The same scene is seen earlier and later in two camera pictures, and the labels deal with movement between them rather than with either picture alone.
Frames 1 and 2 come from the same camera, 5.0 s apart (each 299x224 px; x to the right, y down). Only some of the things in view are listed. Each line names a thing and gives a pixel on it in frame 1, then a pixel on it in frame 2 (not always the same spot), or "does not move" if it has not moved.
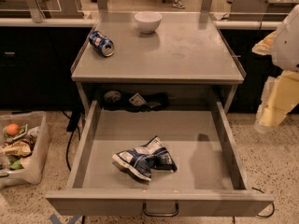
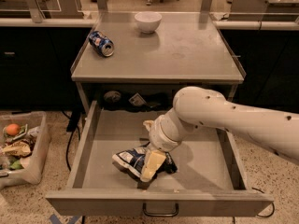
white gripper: x=287 y=44 -> x=160 y=139
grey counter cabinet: x=191 y=58 does not move
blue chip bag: x=143 y=160 does not move
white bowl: x=148 y=21 does not move
